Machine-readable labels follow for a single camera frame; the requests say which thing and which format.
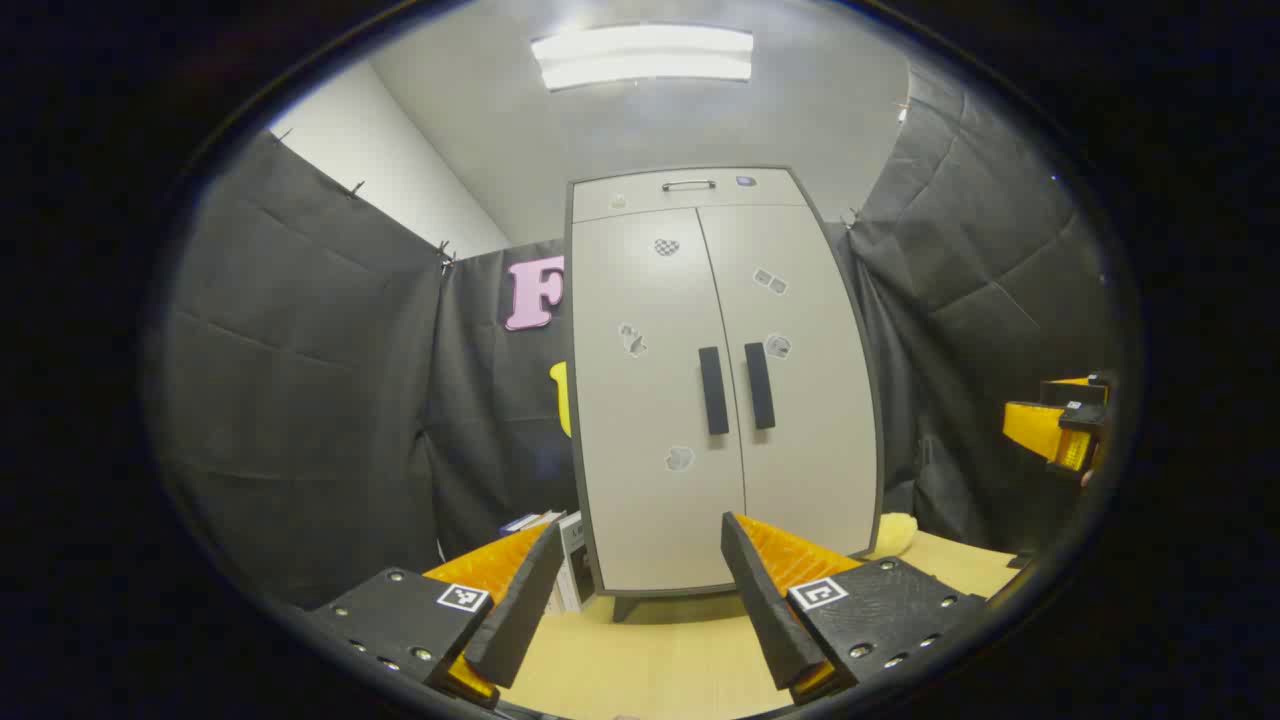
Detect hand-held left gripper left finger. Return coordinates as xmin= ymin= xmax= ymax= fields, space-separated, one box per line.
xmin=305 ymin=520 xmax=566 ymax=709

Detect white books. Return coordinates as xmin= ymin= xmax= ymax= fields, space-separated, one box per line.
xmin=500 ymin=510 xmax=598 ymax=613

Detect ceiling light panel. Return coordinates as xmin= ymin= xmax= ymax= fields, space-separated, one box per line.
xmin=530 ymin=25 xmax=756 ymax=93

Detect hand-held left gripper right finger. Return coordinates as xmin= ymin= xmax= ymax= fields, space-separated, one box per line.
xmin=720 ymin=512 xmax=991 ymax=704

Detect grey double-door shoe cabinet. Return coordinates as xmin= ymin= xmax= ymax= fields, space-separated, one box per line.
xmin=563 ymin=165 xmax=886 ymax=623

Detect yellow sponge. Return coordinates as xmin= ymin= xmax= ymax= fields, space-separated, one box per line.
xmin=865 ymin=512 xmax=919 ymax=559

